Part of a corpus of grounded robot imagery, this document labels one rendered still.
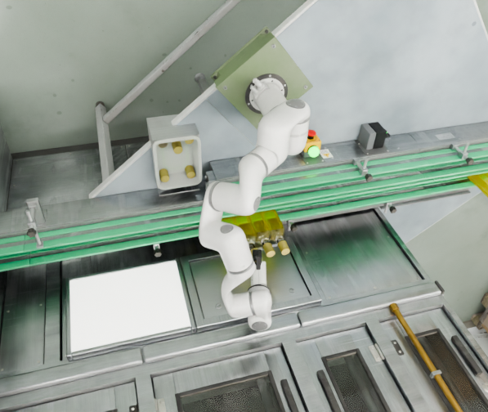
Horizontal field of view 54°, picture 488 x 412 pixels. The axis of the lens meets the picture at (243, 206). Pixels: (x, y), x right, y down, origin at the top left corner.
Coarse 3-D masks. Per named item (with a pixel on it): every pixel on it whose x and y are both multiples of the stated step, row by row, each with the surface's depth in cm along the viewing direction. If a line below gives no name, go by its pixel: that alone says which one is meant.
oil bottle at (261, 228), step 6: (252, 216) 186; (258, 216) 186; (252, 222) 183; (258, 222) 183; (264, 222) 183; (258, 228) 181; (264, 228) 181; (258, 234) 179; (264, 234) 179; (270, 234) 180; (258, 240) 180; (270, 240) 181
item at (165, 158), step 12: (156, 144) 168; (168, 144) 178; (192, 144) 181; (156, 156) 172; (168, 156) 182; (180, 156) 183; (192, 156) 185; (156, 168) 175; (168, 168) 186; (180, 168) 187; (156, 180) 179; (180, 180) 185; (192, 180) 186
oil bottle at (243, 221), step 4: (236, 216) 186; (240, 216) 186; (244, 216) 186; (236, 220) 184; (240, 220) 184; (244, 220) 184; (248, 220) 184; (236, 224) 183; (240, 224) 182; (244, 224) 183; (248, 224) 183; (244, 228) 181; (248, 228) 181; (252, 228) 181; (244, 232) 179; (248, 232) 179; (252, 232) 179; (248, 236) 178; (252, 236) 178; (248, 240) 177; (252, 240) 178
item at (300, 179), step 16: (480, 144) 208; (384, 160) 197; (400, 160) 198; (416, 160) 198; (432, 160) 198; (448, 160) 198; (288, 176) 188; (304, 176) 188; (320, 176) 189; (336, 176) 188; (352, 176) 189
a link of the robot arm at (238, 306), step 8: (232, 272) 136; (240, 272) 135; (248, 272) 136; (224, 280) 142; (232, 280) 138; (240, 280) 137; (224, 288) 141; (232, 288) 139; (224, 296) 142; (232, 296) 147; (240, 296) 147; (248, 296) 146; (224, 304) 144; (232, 304) 146; (240, 304) 145; (248, 304) 144; (232, 312) 145; (240, 312) 145; (248, 312) 145
